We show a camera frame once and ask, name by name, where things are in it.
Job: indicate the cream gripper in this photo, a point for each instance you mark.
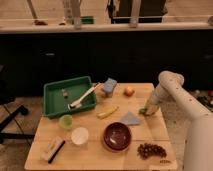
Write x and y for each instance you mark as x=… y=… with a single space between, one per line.
x=151 y=109

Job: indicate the green pepper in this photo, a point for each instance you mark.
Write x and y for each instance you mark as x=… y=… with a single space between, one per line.
x=143 y=111

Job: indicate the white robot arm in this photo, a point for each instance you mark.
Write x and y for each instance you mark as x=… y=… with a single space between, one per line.
x=198 y=154

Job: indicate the white paper cup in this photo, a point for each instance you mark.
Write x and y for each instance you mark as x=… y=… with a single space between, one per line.
x=79 y=136

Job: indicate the green plastic cup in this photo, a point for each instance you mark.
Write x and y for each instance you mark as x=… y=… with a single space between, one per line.
x=65 y=122

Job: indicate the grey folded cloth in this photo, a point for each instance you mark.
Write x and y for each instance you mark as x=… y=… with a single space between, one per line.
x=130 y=119

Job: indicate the orange round fruit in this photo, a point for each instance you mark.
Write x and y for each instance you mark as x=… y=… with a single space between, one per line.
x=129 y=91

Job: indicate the bunch of dark grapes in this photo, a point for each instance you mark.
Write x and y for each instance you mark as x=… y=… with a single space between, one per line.
x=147 y=150

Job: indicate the dark red bowl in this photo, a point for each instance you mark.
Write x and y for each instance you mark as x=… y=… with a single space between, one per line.
x=117 y=137

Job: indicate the wooden folding table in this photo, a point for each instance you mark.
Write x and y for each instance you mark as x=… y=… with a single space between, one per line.
x=93 y=155

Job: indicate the blue sponge block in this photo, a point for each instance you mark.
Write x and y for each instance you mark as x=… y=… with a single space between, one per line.
x=108 y=87

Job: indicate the small object in tray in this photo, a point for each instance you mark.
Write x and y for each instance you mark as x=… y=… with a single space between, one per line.
x=64 y=93

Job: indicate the green plastic tray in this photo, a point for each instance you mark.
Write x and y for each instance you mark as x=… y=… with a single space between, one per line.
x=55 y=105

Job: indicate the black office chair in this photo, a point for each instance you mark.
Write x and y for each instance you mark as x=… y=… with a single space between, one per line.
x=5 y=98

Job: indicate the white brush black handle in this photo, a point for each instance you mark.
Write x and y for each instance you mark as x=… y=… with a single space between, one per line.
x=52 y=149

